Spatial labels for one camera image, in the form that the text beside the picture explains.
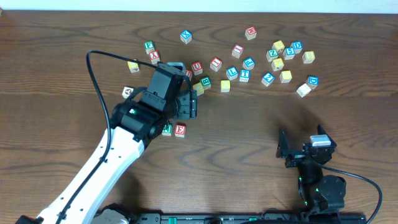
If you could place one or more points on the green Z block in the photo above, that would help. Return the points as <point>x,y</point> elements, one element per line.
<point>271,55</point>

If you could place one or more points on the yellow O block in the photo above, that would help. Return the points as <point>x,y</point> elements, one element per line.
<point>225,86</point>

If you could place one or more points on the green F block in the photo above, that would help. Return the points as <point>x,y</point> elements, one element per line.
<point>149,46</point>

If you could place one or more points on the green N block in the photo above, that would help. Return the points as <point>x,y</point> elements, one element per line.
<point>167,131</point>

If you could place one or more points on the blue D block far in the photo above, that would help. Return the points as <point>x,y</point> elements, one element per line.
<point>297,46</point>

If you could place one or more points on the blue L block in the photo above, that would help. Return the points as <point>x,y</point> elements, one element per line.
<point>232,73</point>

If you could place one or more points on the yellow B block right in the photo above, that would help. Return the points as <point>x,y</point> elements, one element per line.
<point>308,57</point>

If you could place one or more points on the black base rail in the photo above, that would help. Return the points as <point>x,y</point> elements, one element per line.
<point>112,216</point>

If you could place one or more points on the red E block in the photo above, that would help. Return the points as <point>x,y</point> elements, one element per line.
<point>180,130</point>

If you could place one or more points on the red Y block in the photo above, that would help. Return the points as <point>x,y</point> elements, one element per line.
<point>154,57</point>

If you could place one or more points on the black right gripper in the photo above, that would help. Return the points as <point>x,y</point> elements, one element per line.
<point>298,154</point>

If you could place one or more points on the white picture block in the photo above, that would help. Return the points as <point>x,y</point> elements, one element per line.
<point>127,91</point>

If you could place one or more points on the blue X block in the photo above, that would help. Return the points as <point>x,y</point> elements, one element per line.
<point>186,36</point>

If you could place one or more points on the blue 5 block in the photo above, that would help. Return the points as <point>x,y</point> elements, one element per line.
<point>288,53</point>

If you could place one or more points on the blue d block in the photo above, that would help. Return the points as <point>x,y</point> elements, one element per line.
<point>297,46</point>
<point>312,82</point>

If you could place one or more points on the red i block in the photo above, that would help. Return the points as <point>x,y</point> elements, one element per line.
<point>237,51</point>
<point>216,64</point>

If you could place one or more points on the yellow block centre right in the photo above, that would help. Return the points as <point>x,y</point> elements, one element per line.
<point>277,64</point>

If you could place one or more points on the blue T block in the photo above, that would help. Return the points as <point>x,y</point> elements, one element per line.
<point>244,75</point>

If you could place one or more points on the blue D block near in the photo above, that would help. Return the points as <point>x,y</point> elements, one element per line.
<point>312,82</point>

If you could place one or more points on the yellow block far left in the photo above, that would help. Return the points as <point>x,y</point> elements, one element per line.
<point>133,66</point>

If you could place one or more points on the red u block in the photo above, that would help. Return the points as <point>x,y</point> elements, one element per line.
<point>189,74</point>
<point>197,68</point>

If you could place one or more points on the yellow S block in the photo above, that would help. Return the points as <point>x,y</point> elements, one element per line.
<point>285,76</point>

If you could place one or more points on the yellow block near B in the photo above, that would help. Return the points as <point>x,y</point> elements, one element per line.
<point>198,87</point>

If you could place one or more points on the red M block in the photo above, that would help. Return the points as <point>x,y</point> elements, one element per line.
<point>250,33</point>

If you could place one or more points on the green B block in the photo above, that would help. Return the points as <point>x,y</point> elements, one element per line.
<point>206,82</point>

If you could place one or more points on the blue 2 block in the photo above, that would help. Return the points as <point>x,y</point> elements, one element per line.
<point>267,79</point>

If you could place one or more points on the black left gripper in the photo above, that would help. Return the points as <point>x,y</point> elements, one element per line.
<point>191,104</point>

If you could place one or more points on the plain block red 3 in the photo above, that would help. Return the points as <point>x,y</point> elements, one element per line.
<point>303,90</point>

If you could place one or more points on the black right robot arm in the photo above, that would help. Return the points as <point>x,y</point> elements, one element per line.
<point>321,193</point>

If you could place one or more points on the blue P block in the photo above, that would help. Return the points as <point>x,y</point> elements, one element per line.
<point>248,63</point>

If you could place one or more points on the yellow picture block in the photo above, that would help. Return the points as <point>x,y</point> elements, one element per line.
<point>278,46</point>

